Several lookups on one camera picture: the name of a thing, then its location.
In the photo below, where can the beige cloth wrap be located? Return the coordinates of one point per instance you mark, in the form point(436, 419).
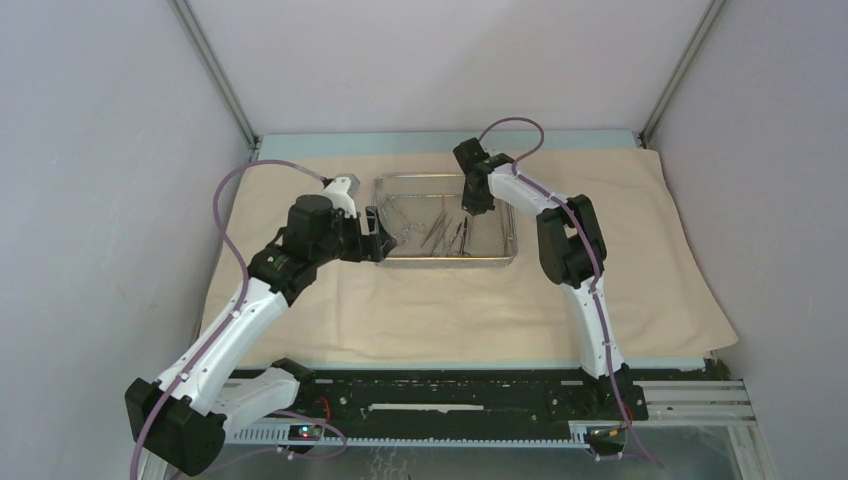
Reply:
point(358, 314)

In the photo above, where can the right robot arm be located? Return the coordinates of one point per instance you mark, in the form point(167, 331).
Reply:
point(571, 247)

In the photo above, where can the aluminium frame rail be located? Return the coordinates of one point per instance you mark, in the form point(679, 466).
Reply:
point(677, 401)

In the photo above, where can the metal surgical instrument tray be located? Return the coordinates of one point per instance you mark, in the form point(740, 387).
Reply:
point(424, 213)

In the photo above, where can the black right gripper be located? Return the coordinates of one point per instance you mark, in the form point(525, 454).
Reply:
point(475, 207)

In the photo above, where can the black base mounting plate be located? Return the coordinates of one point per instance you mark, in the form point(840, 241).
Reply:
point(363, 398)

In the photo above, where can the metal surgical forceps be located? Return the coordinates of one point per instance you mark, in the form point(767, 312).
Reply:
point(446, 238)

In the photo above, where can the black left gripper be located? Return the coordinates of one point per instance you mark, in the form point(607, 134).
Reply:
point(380, 242)

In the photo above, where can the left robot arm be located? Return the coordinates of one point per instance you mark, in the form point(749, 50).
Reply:
point(186, 414)

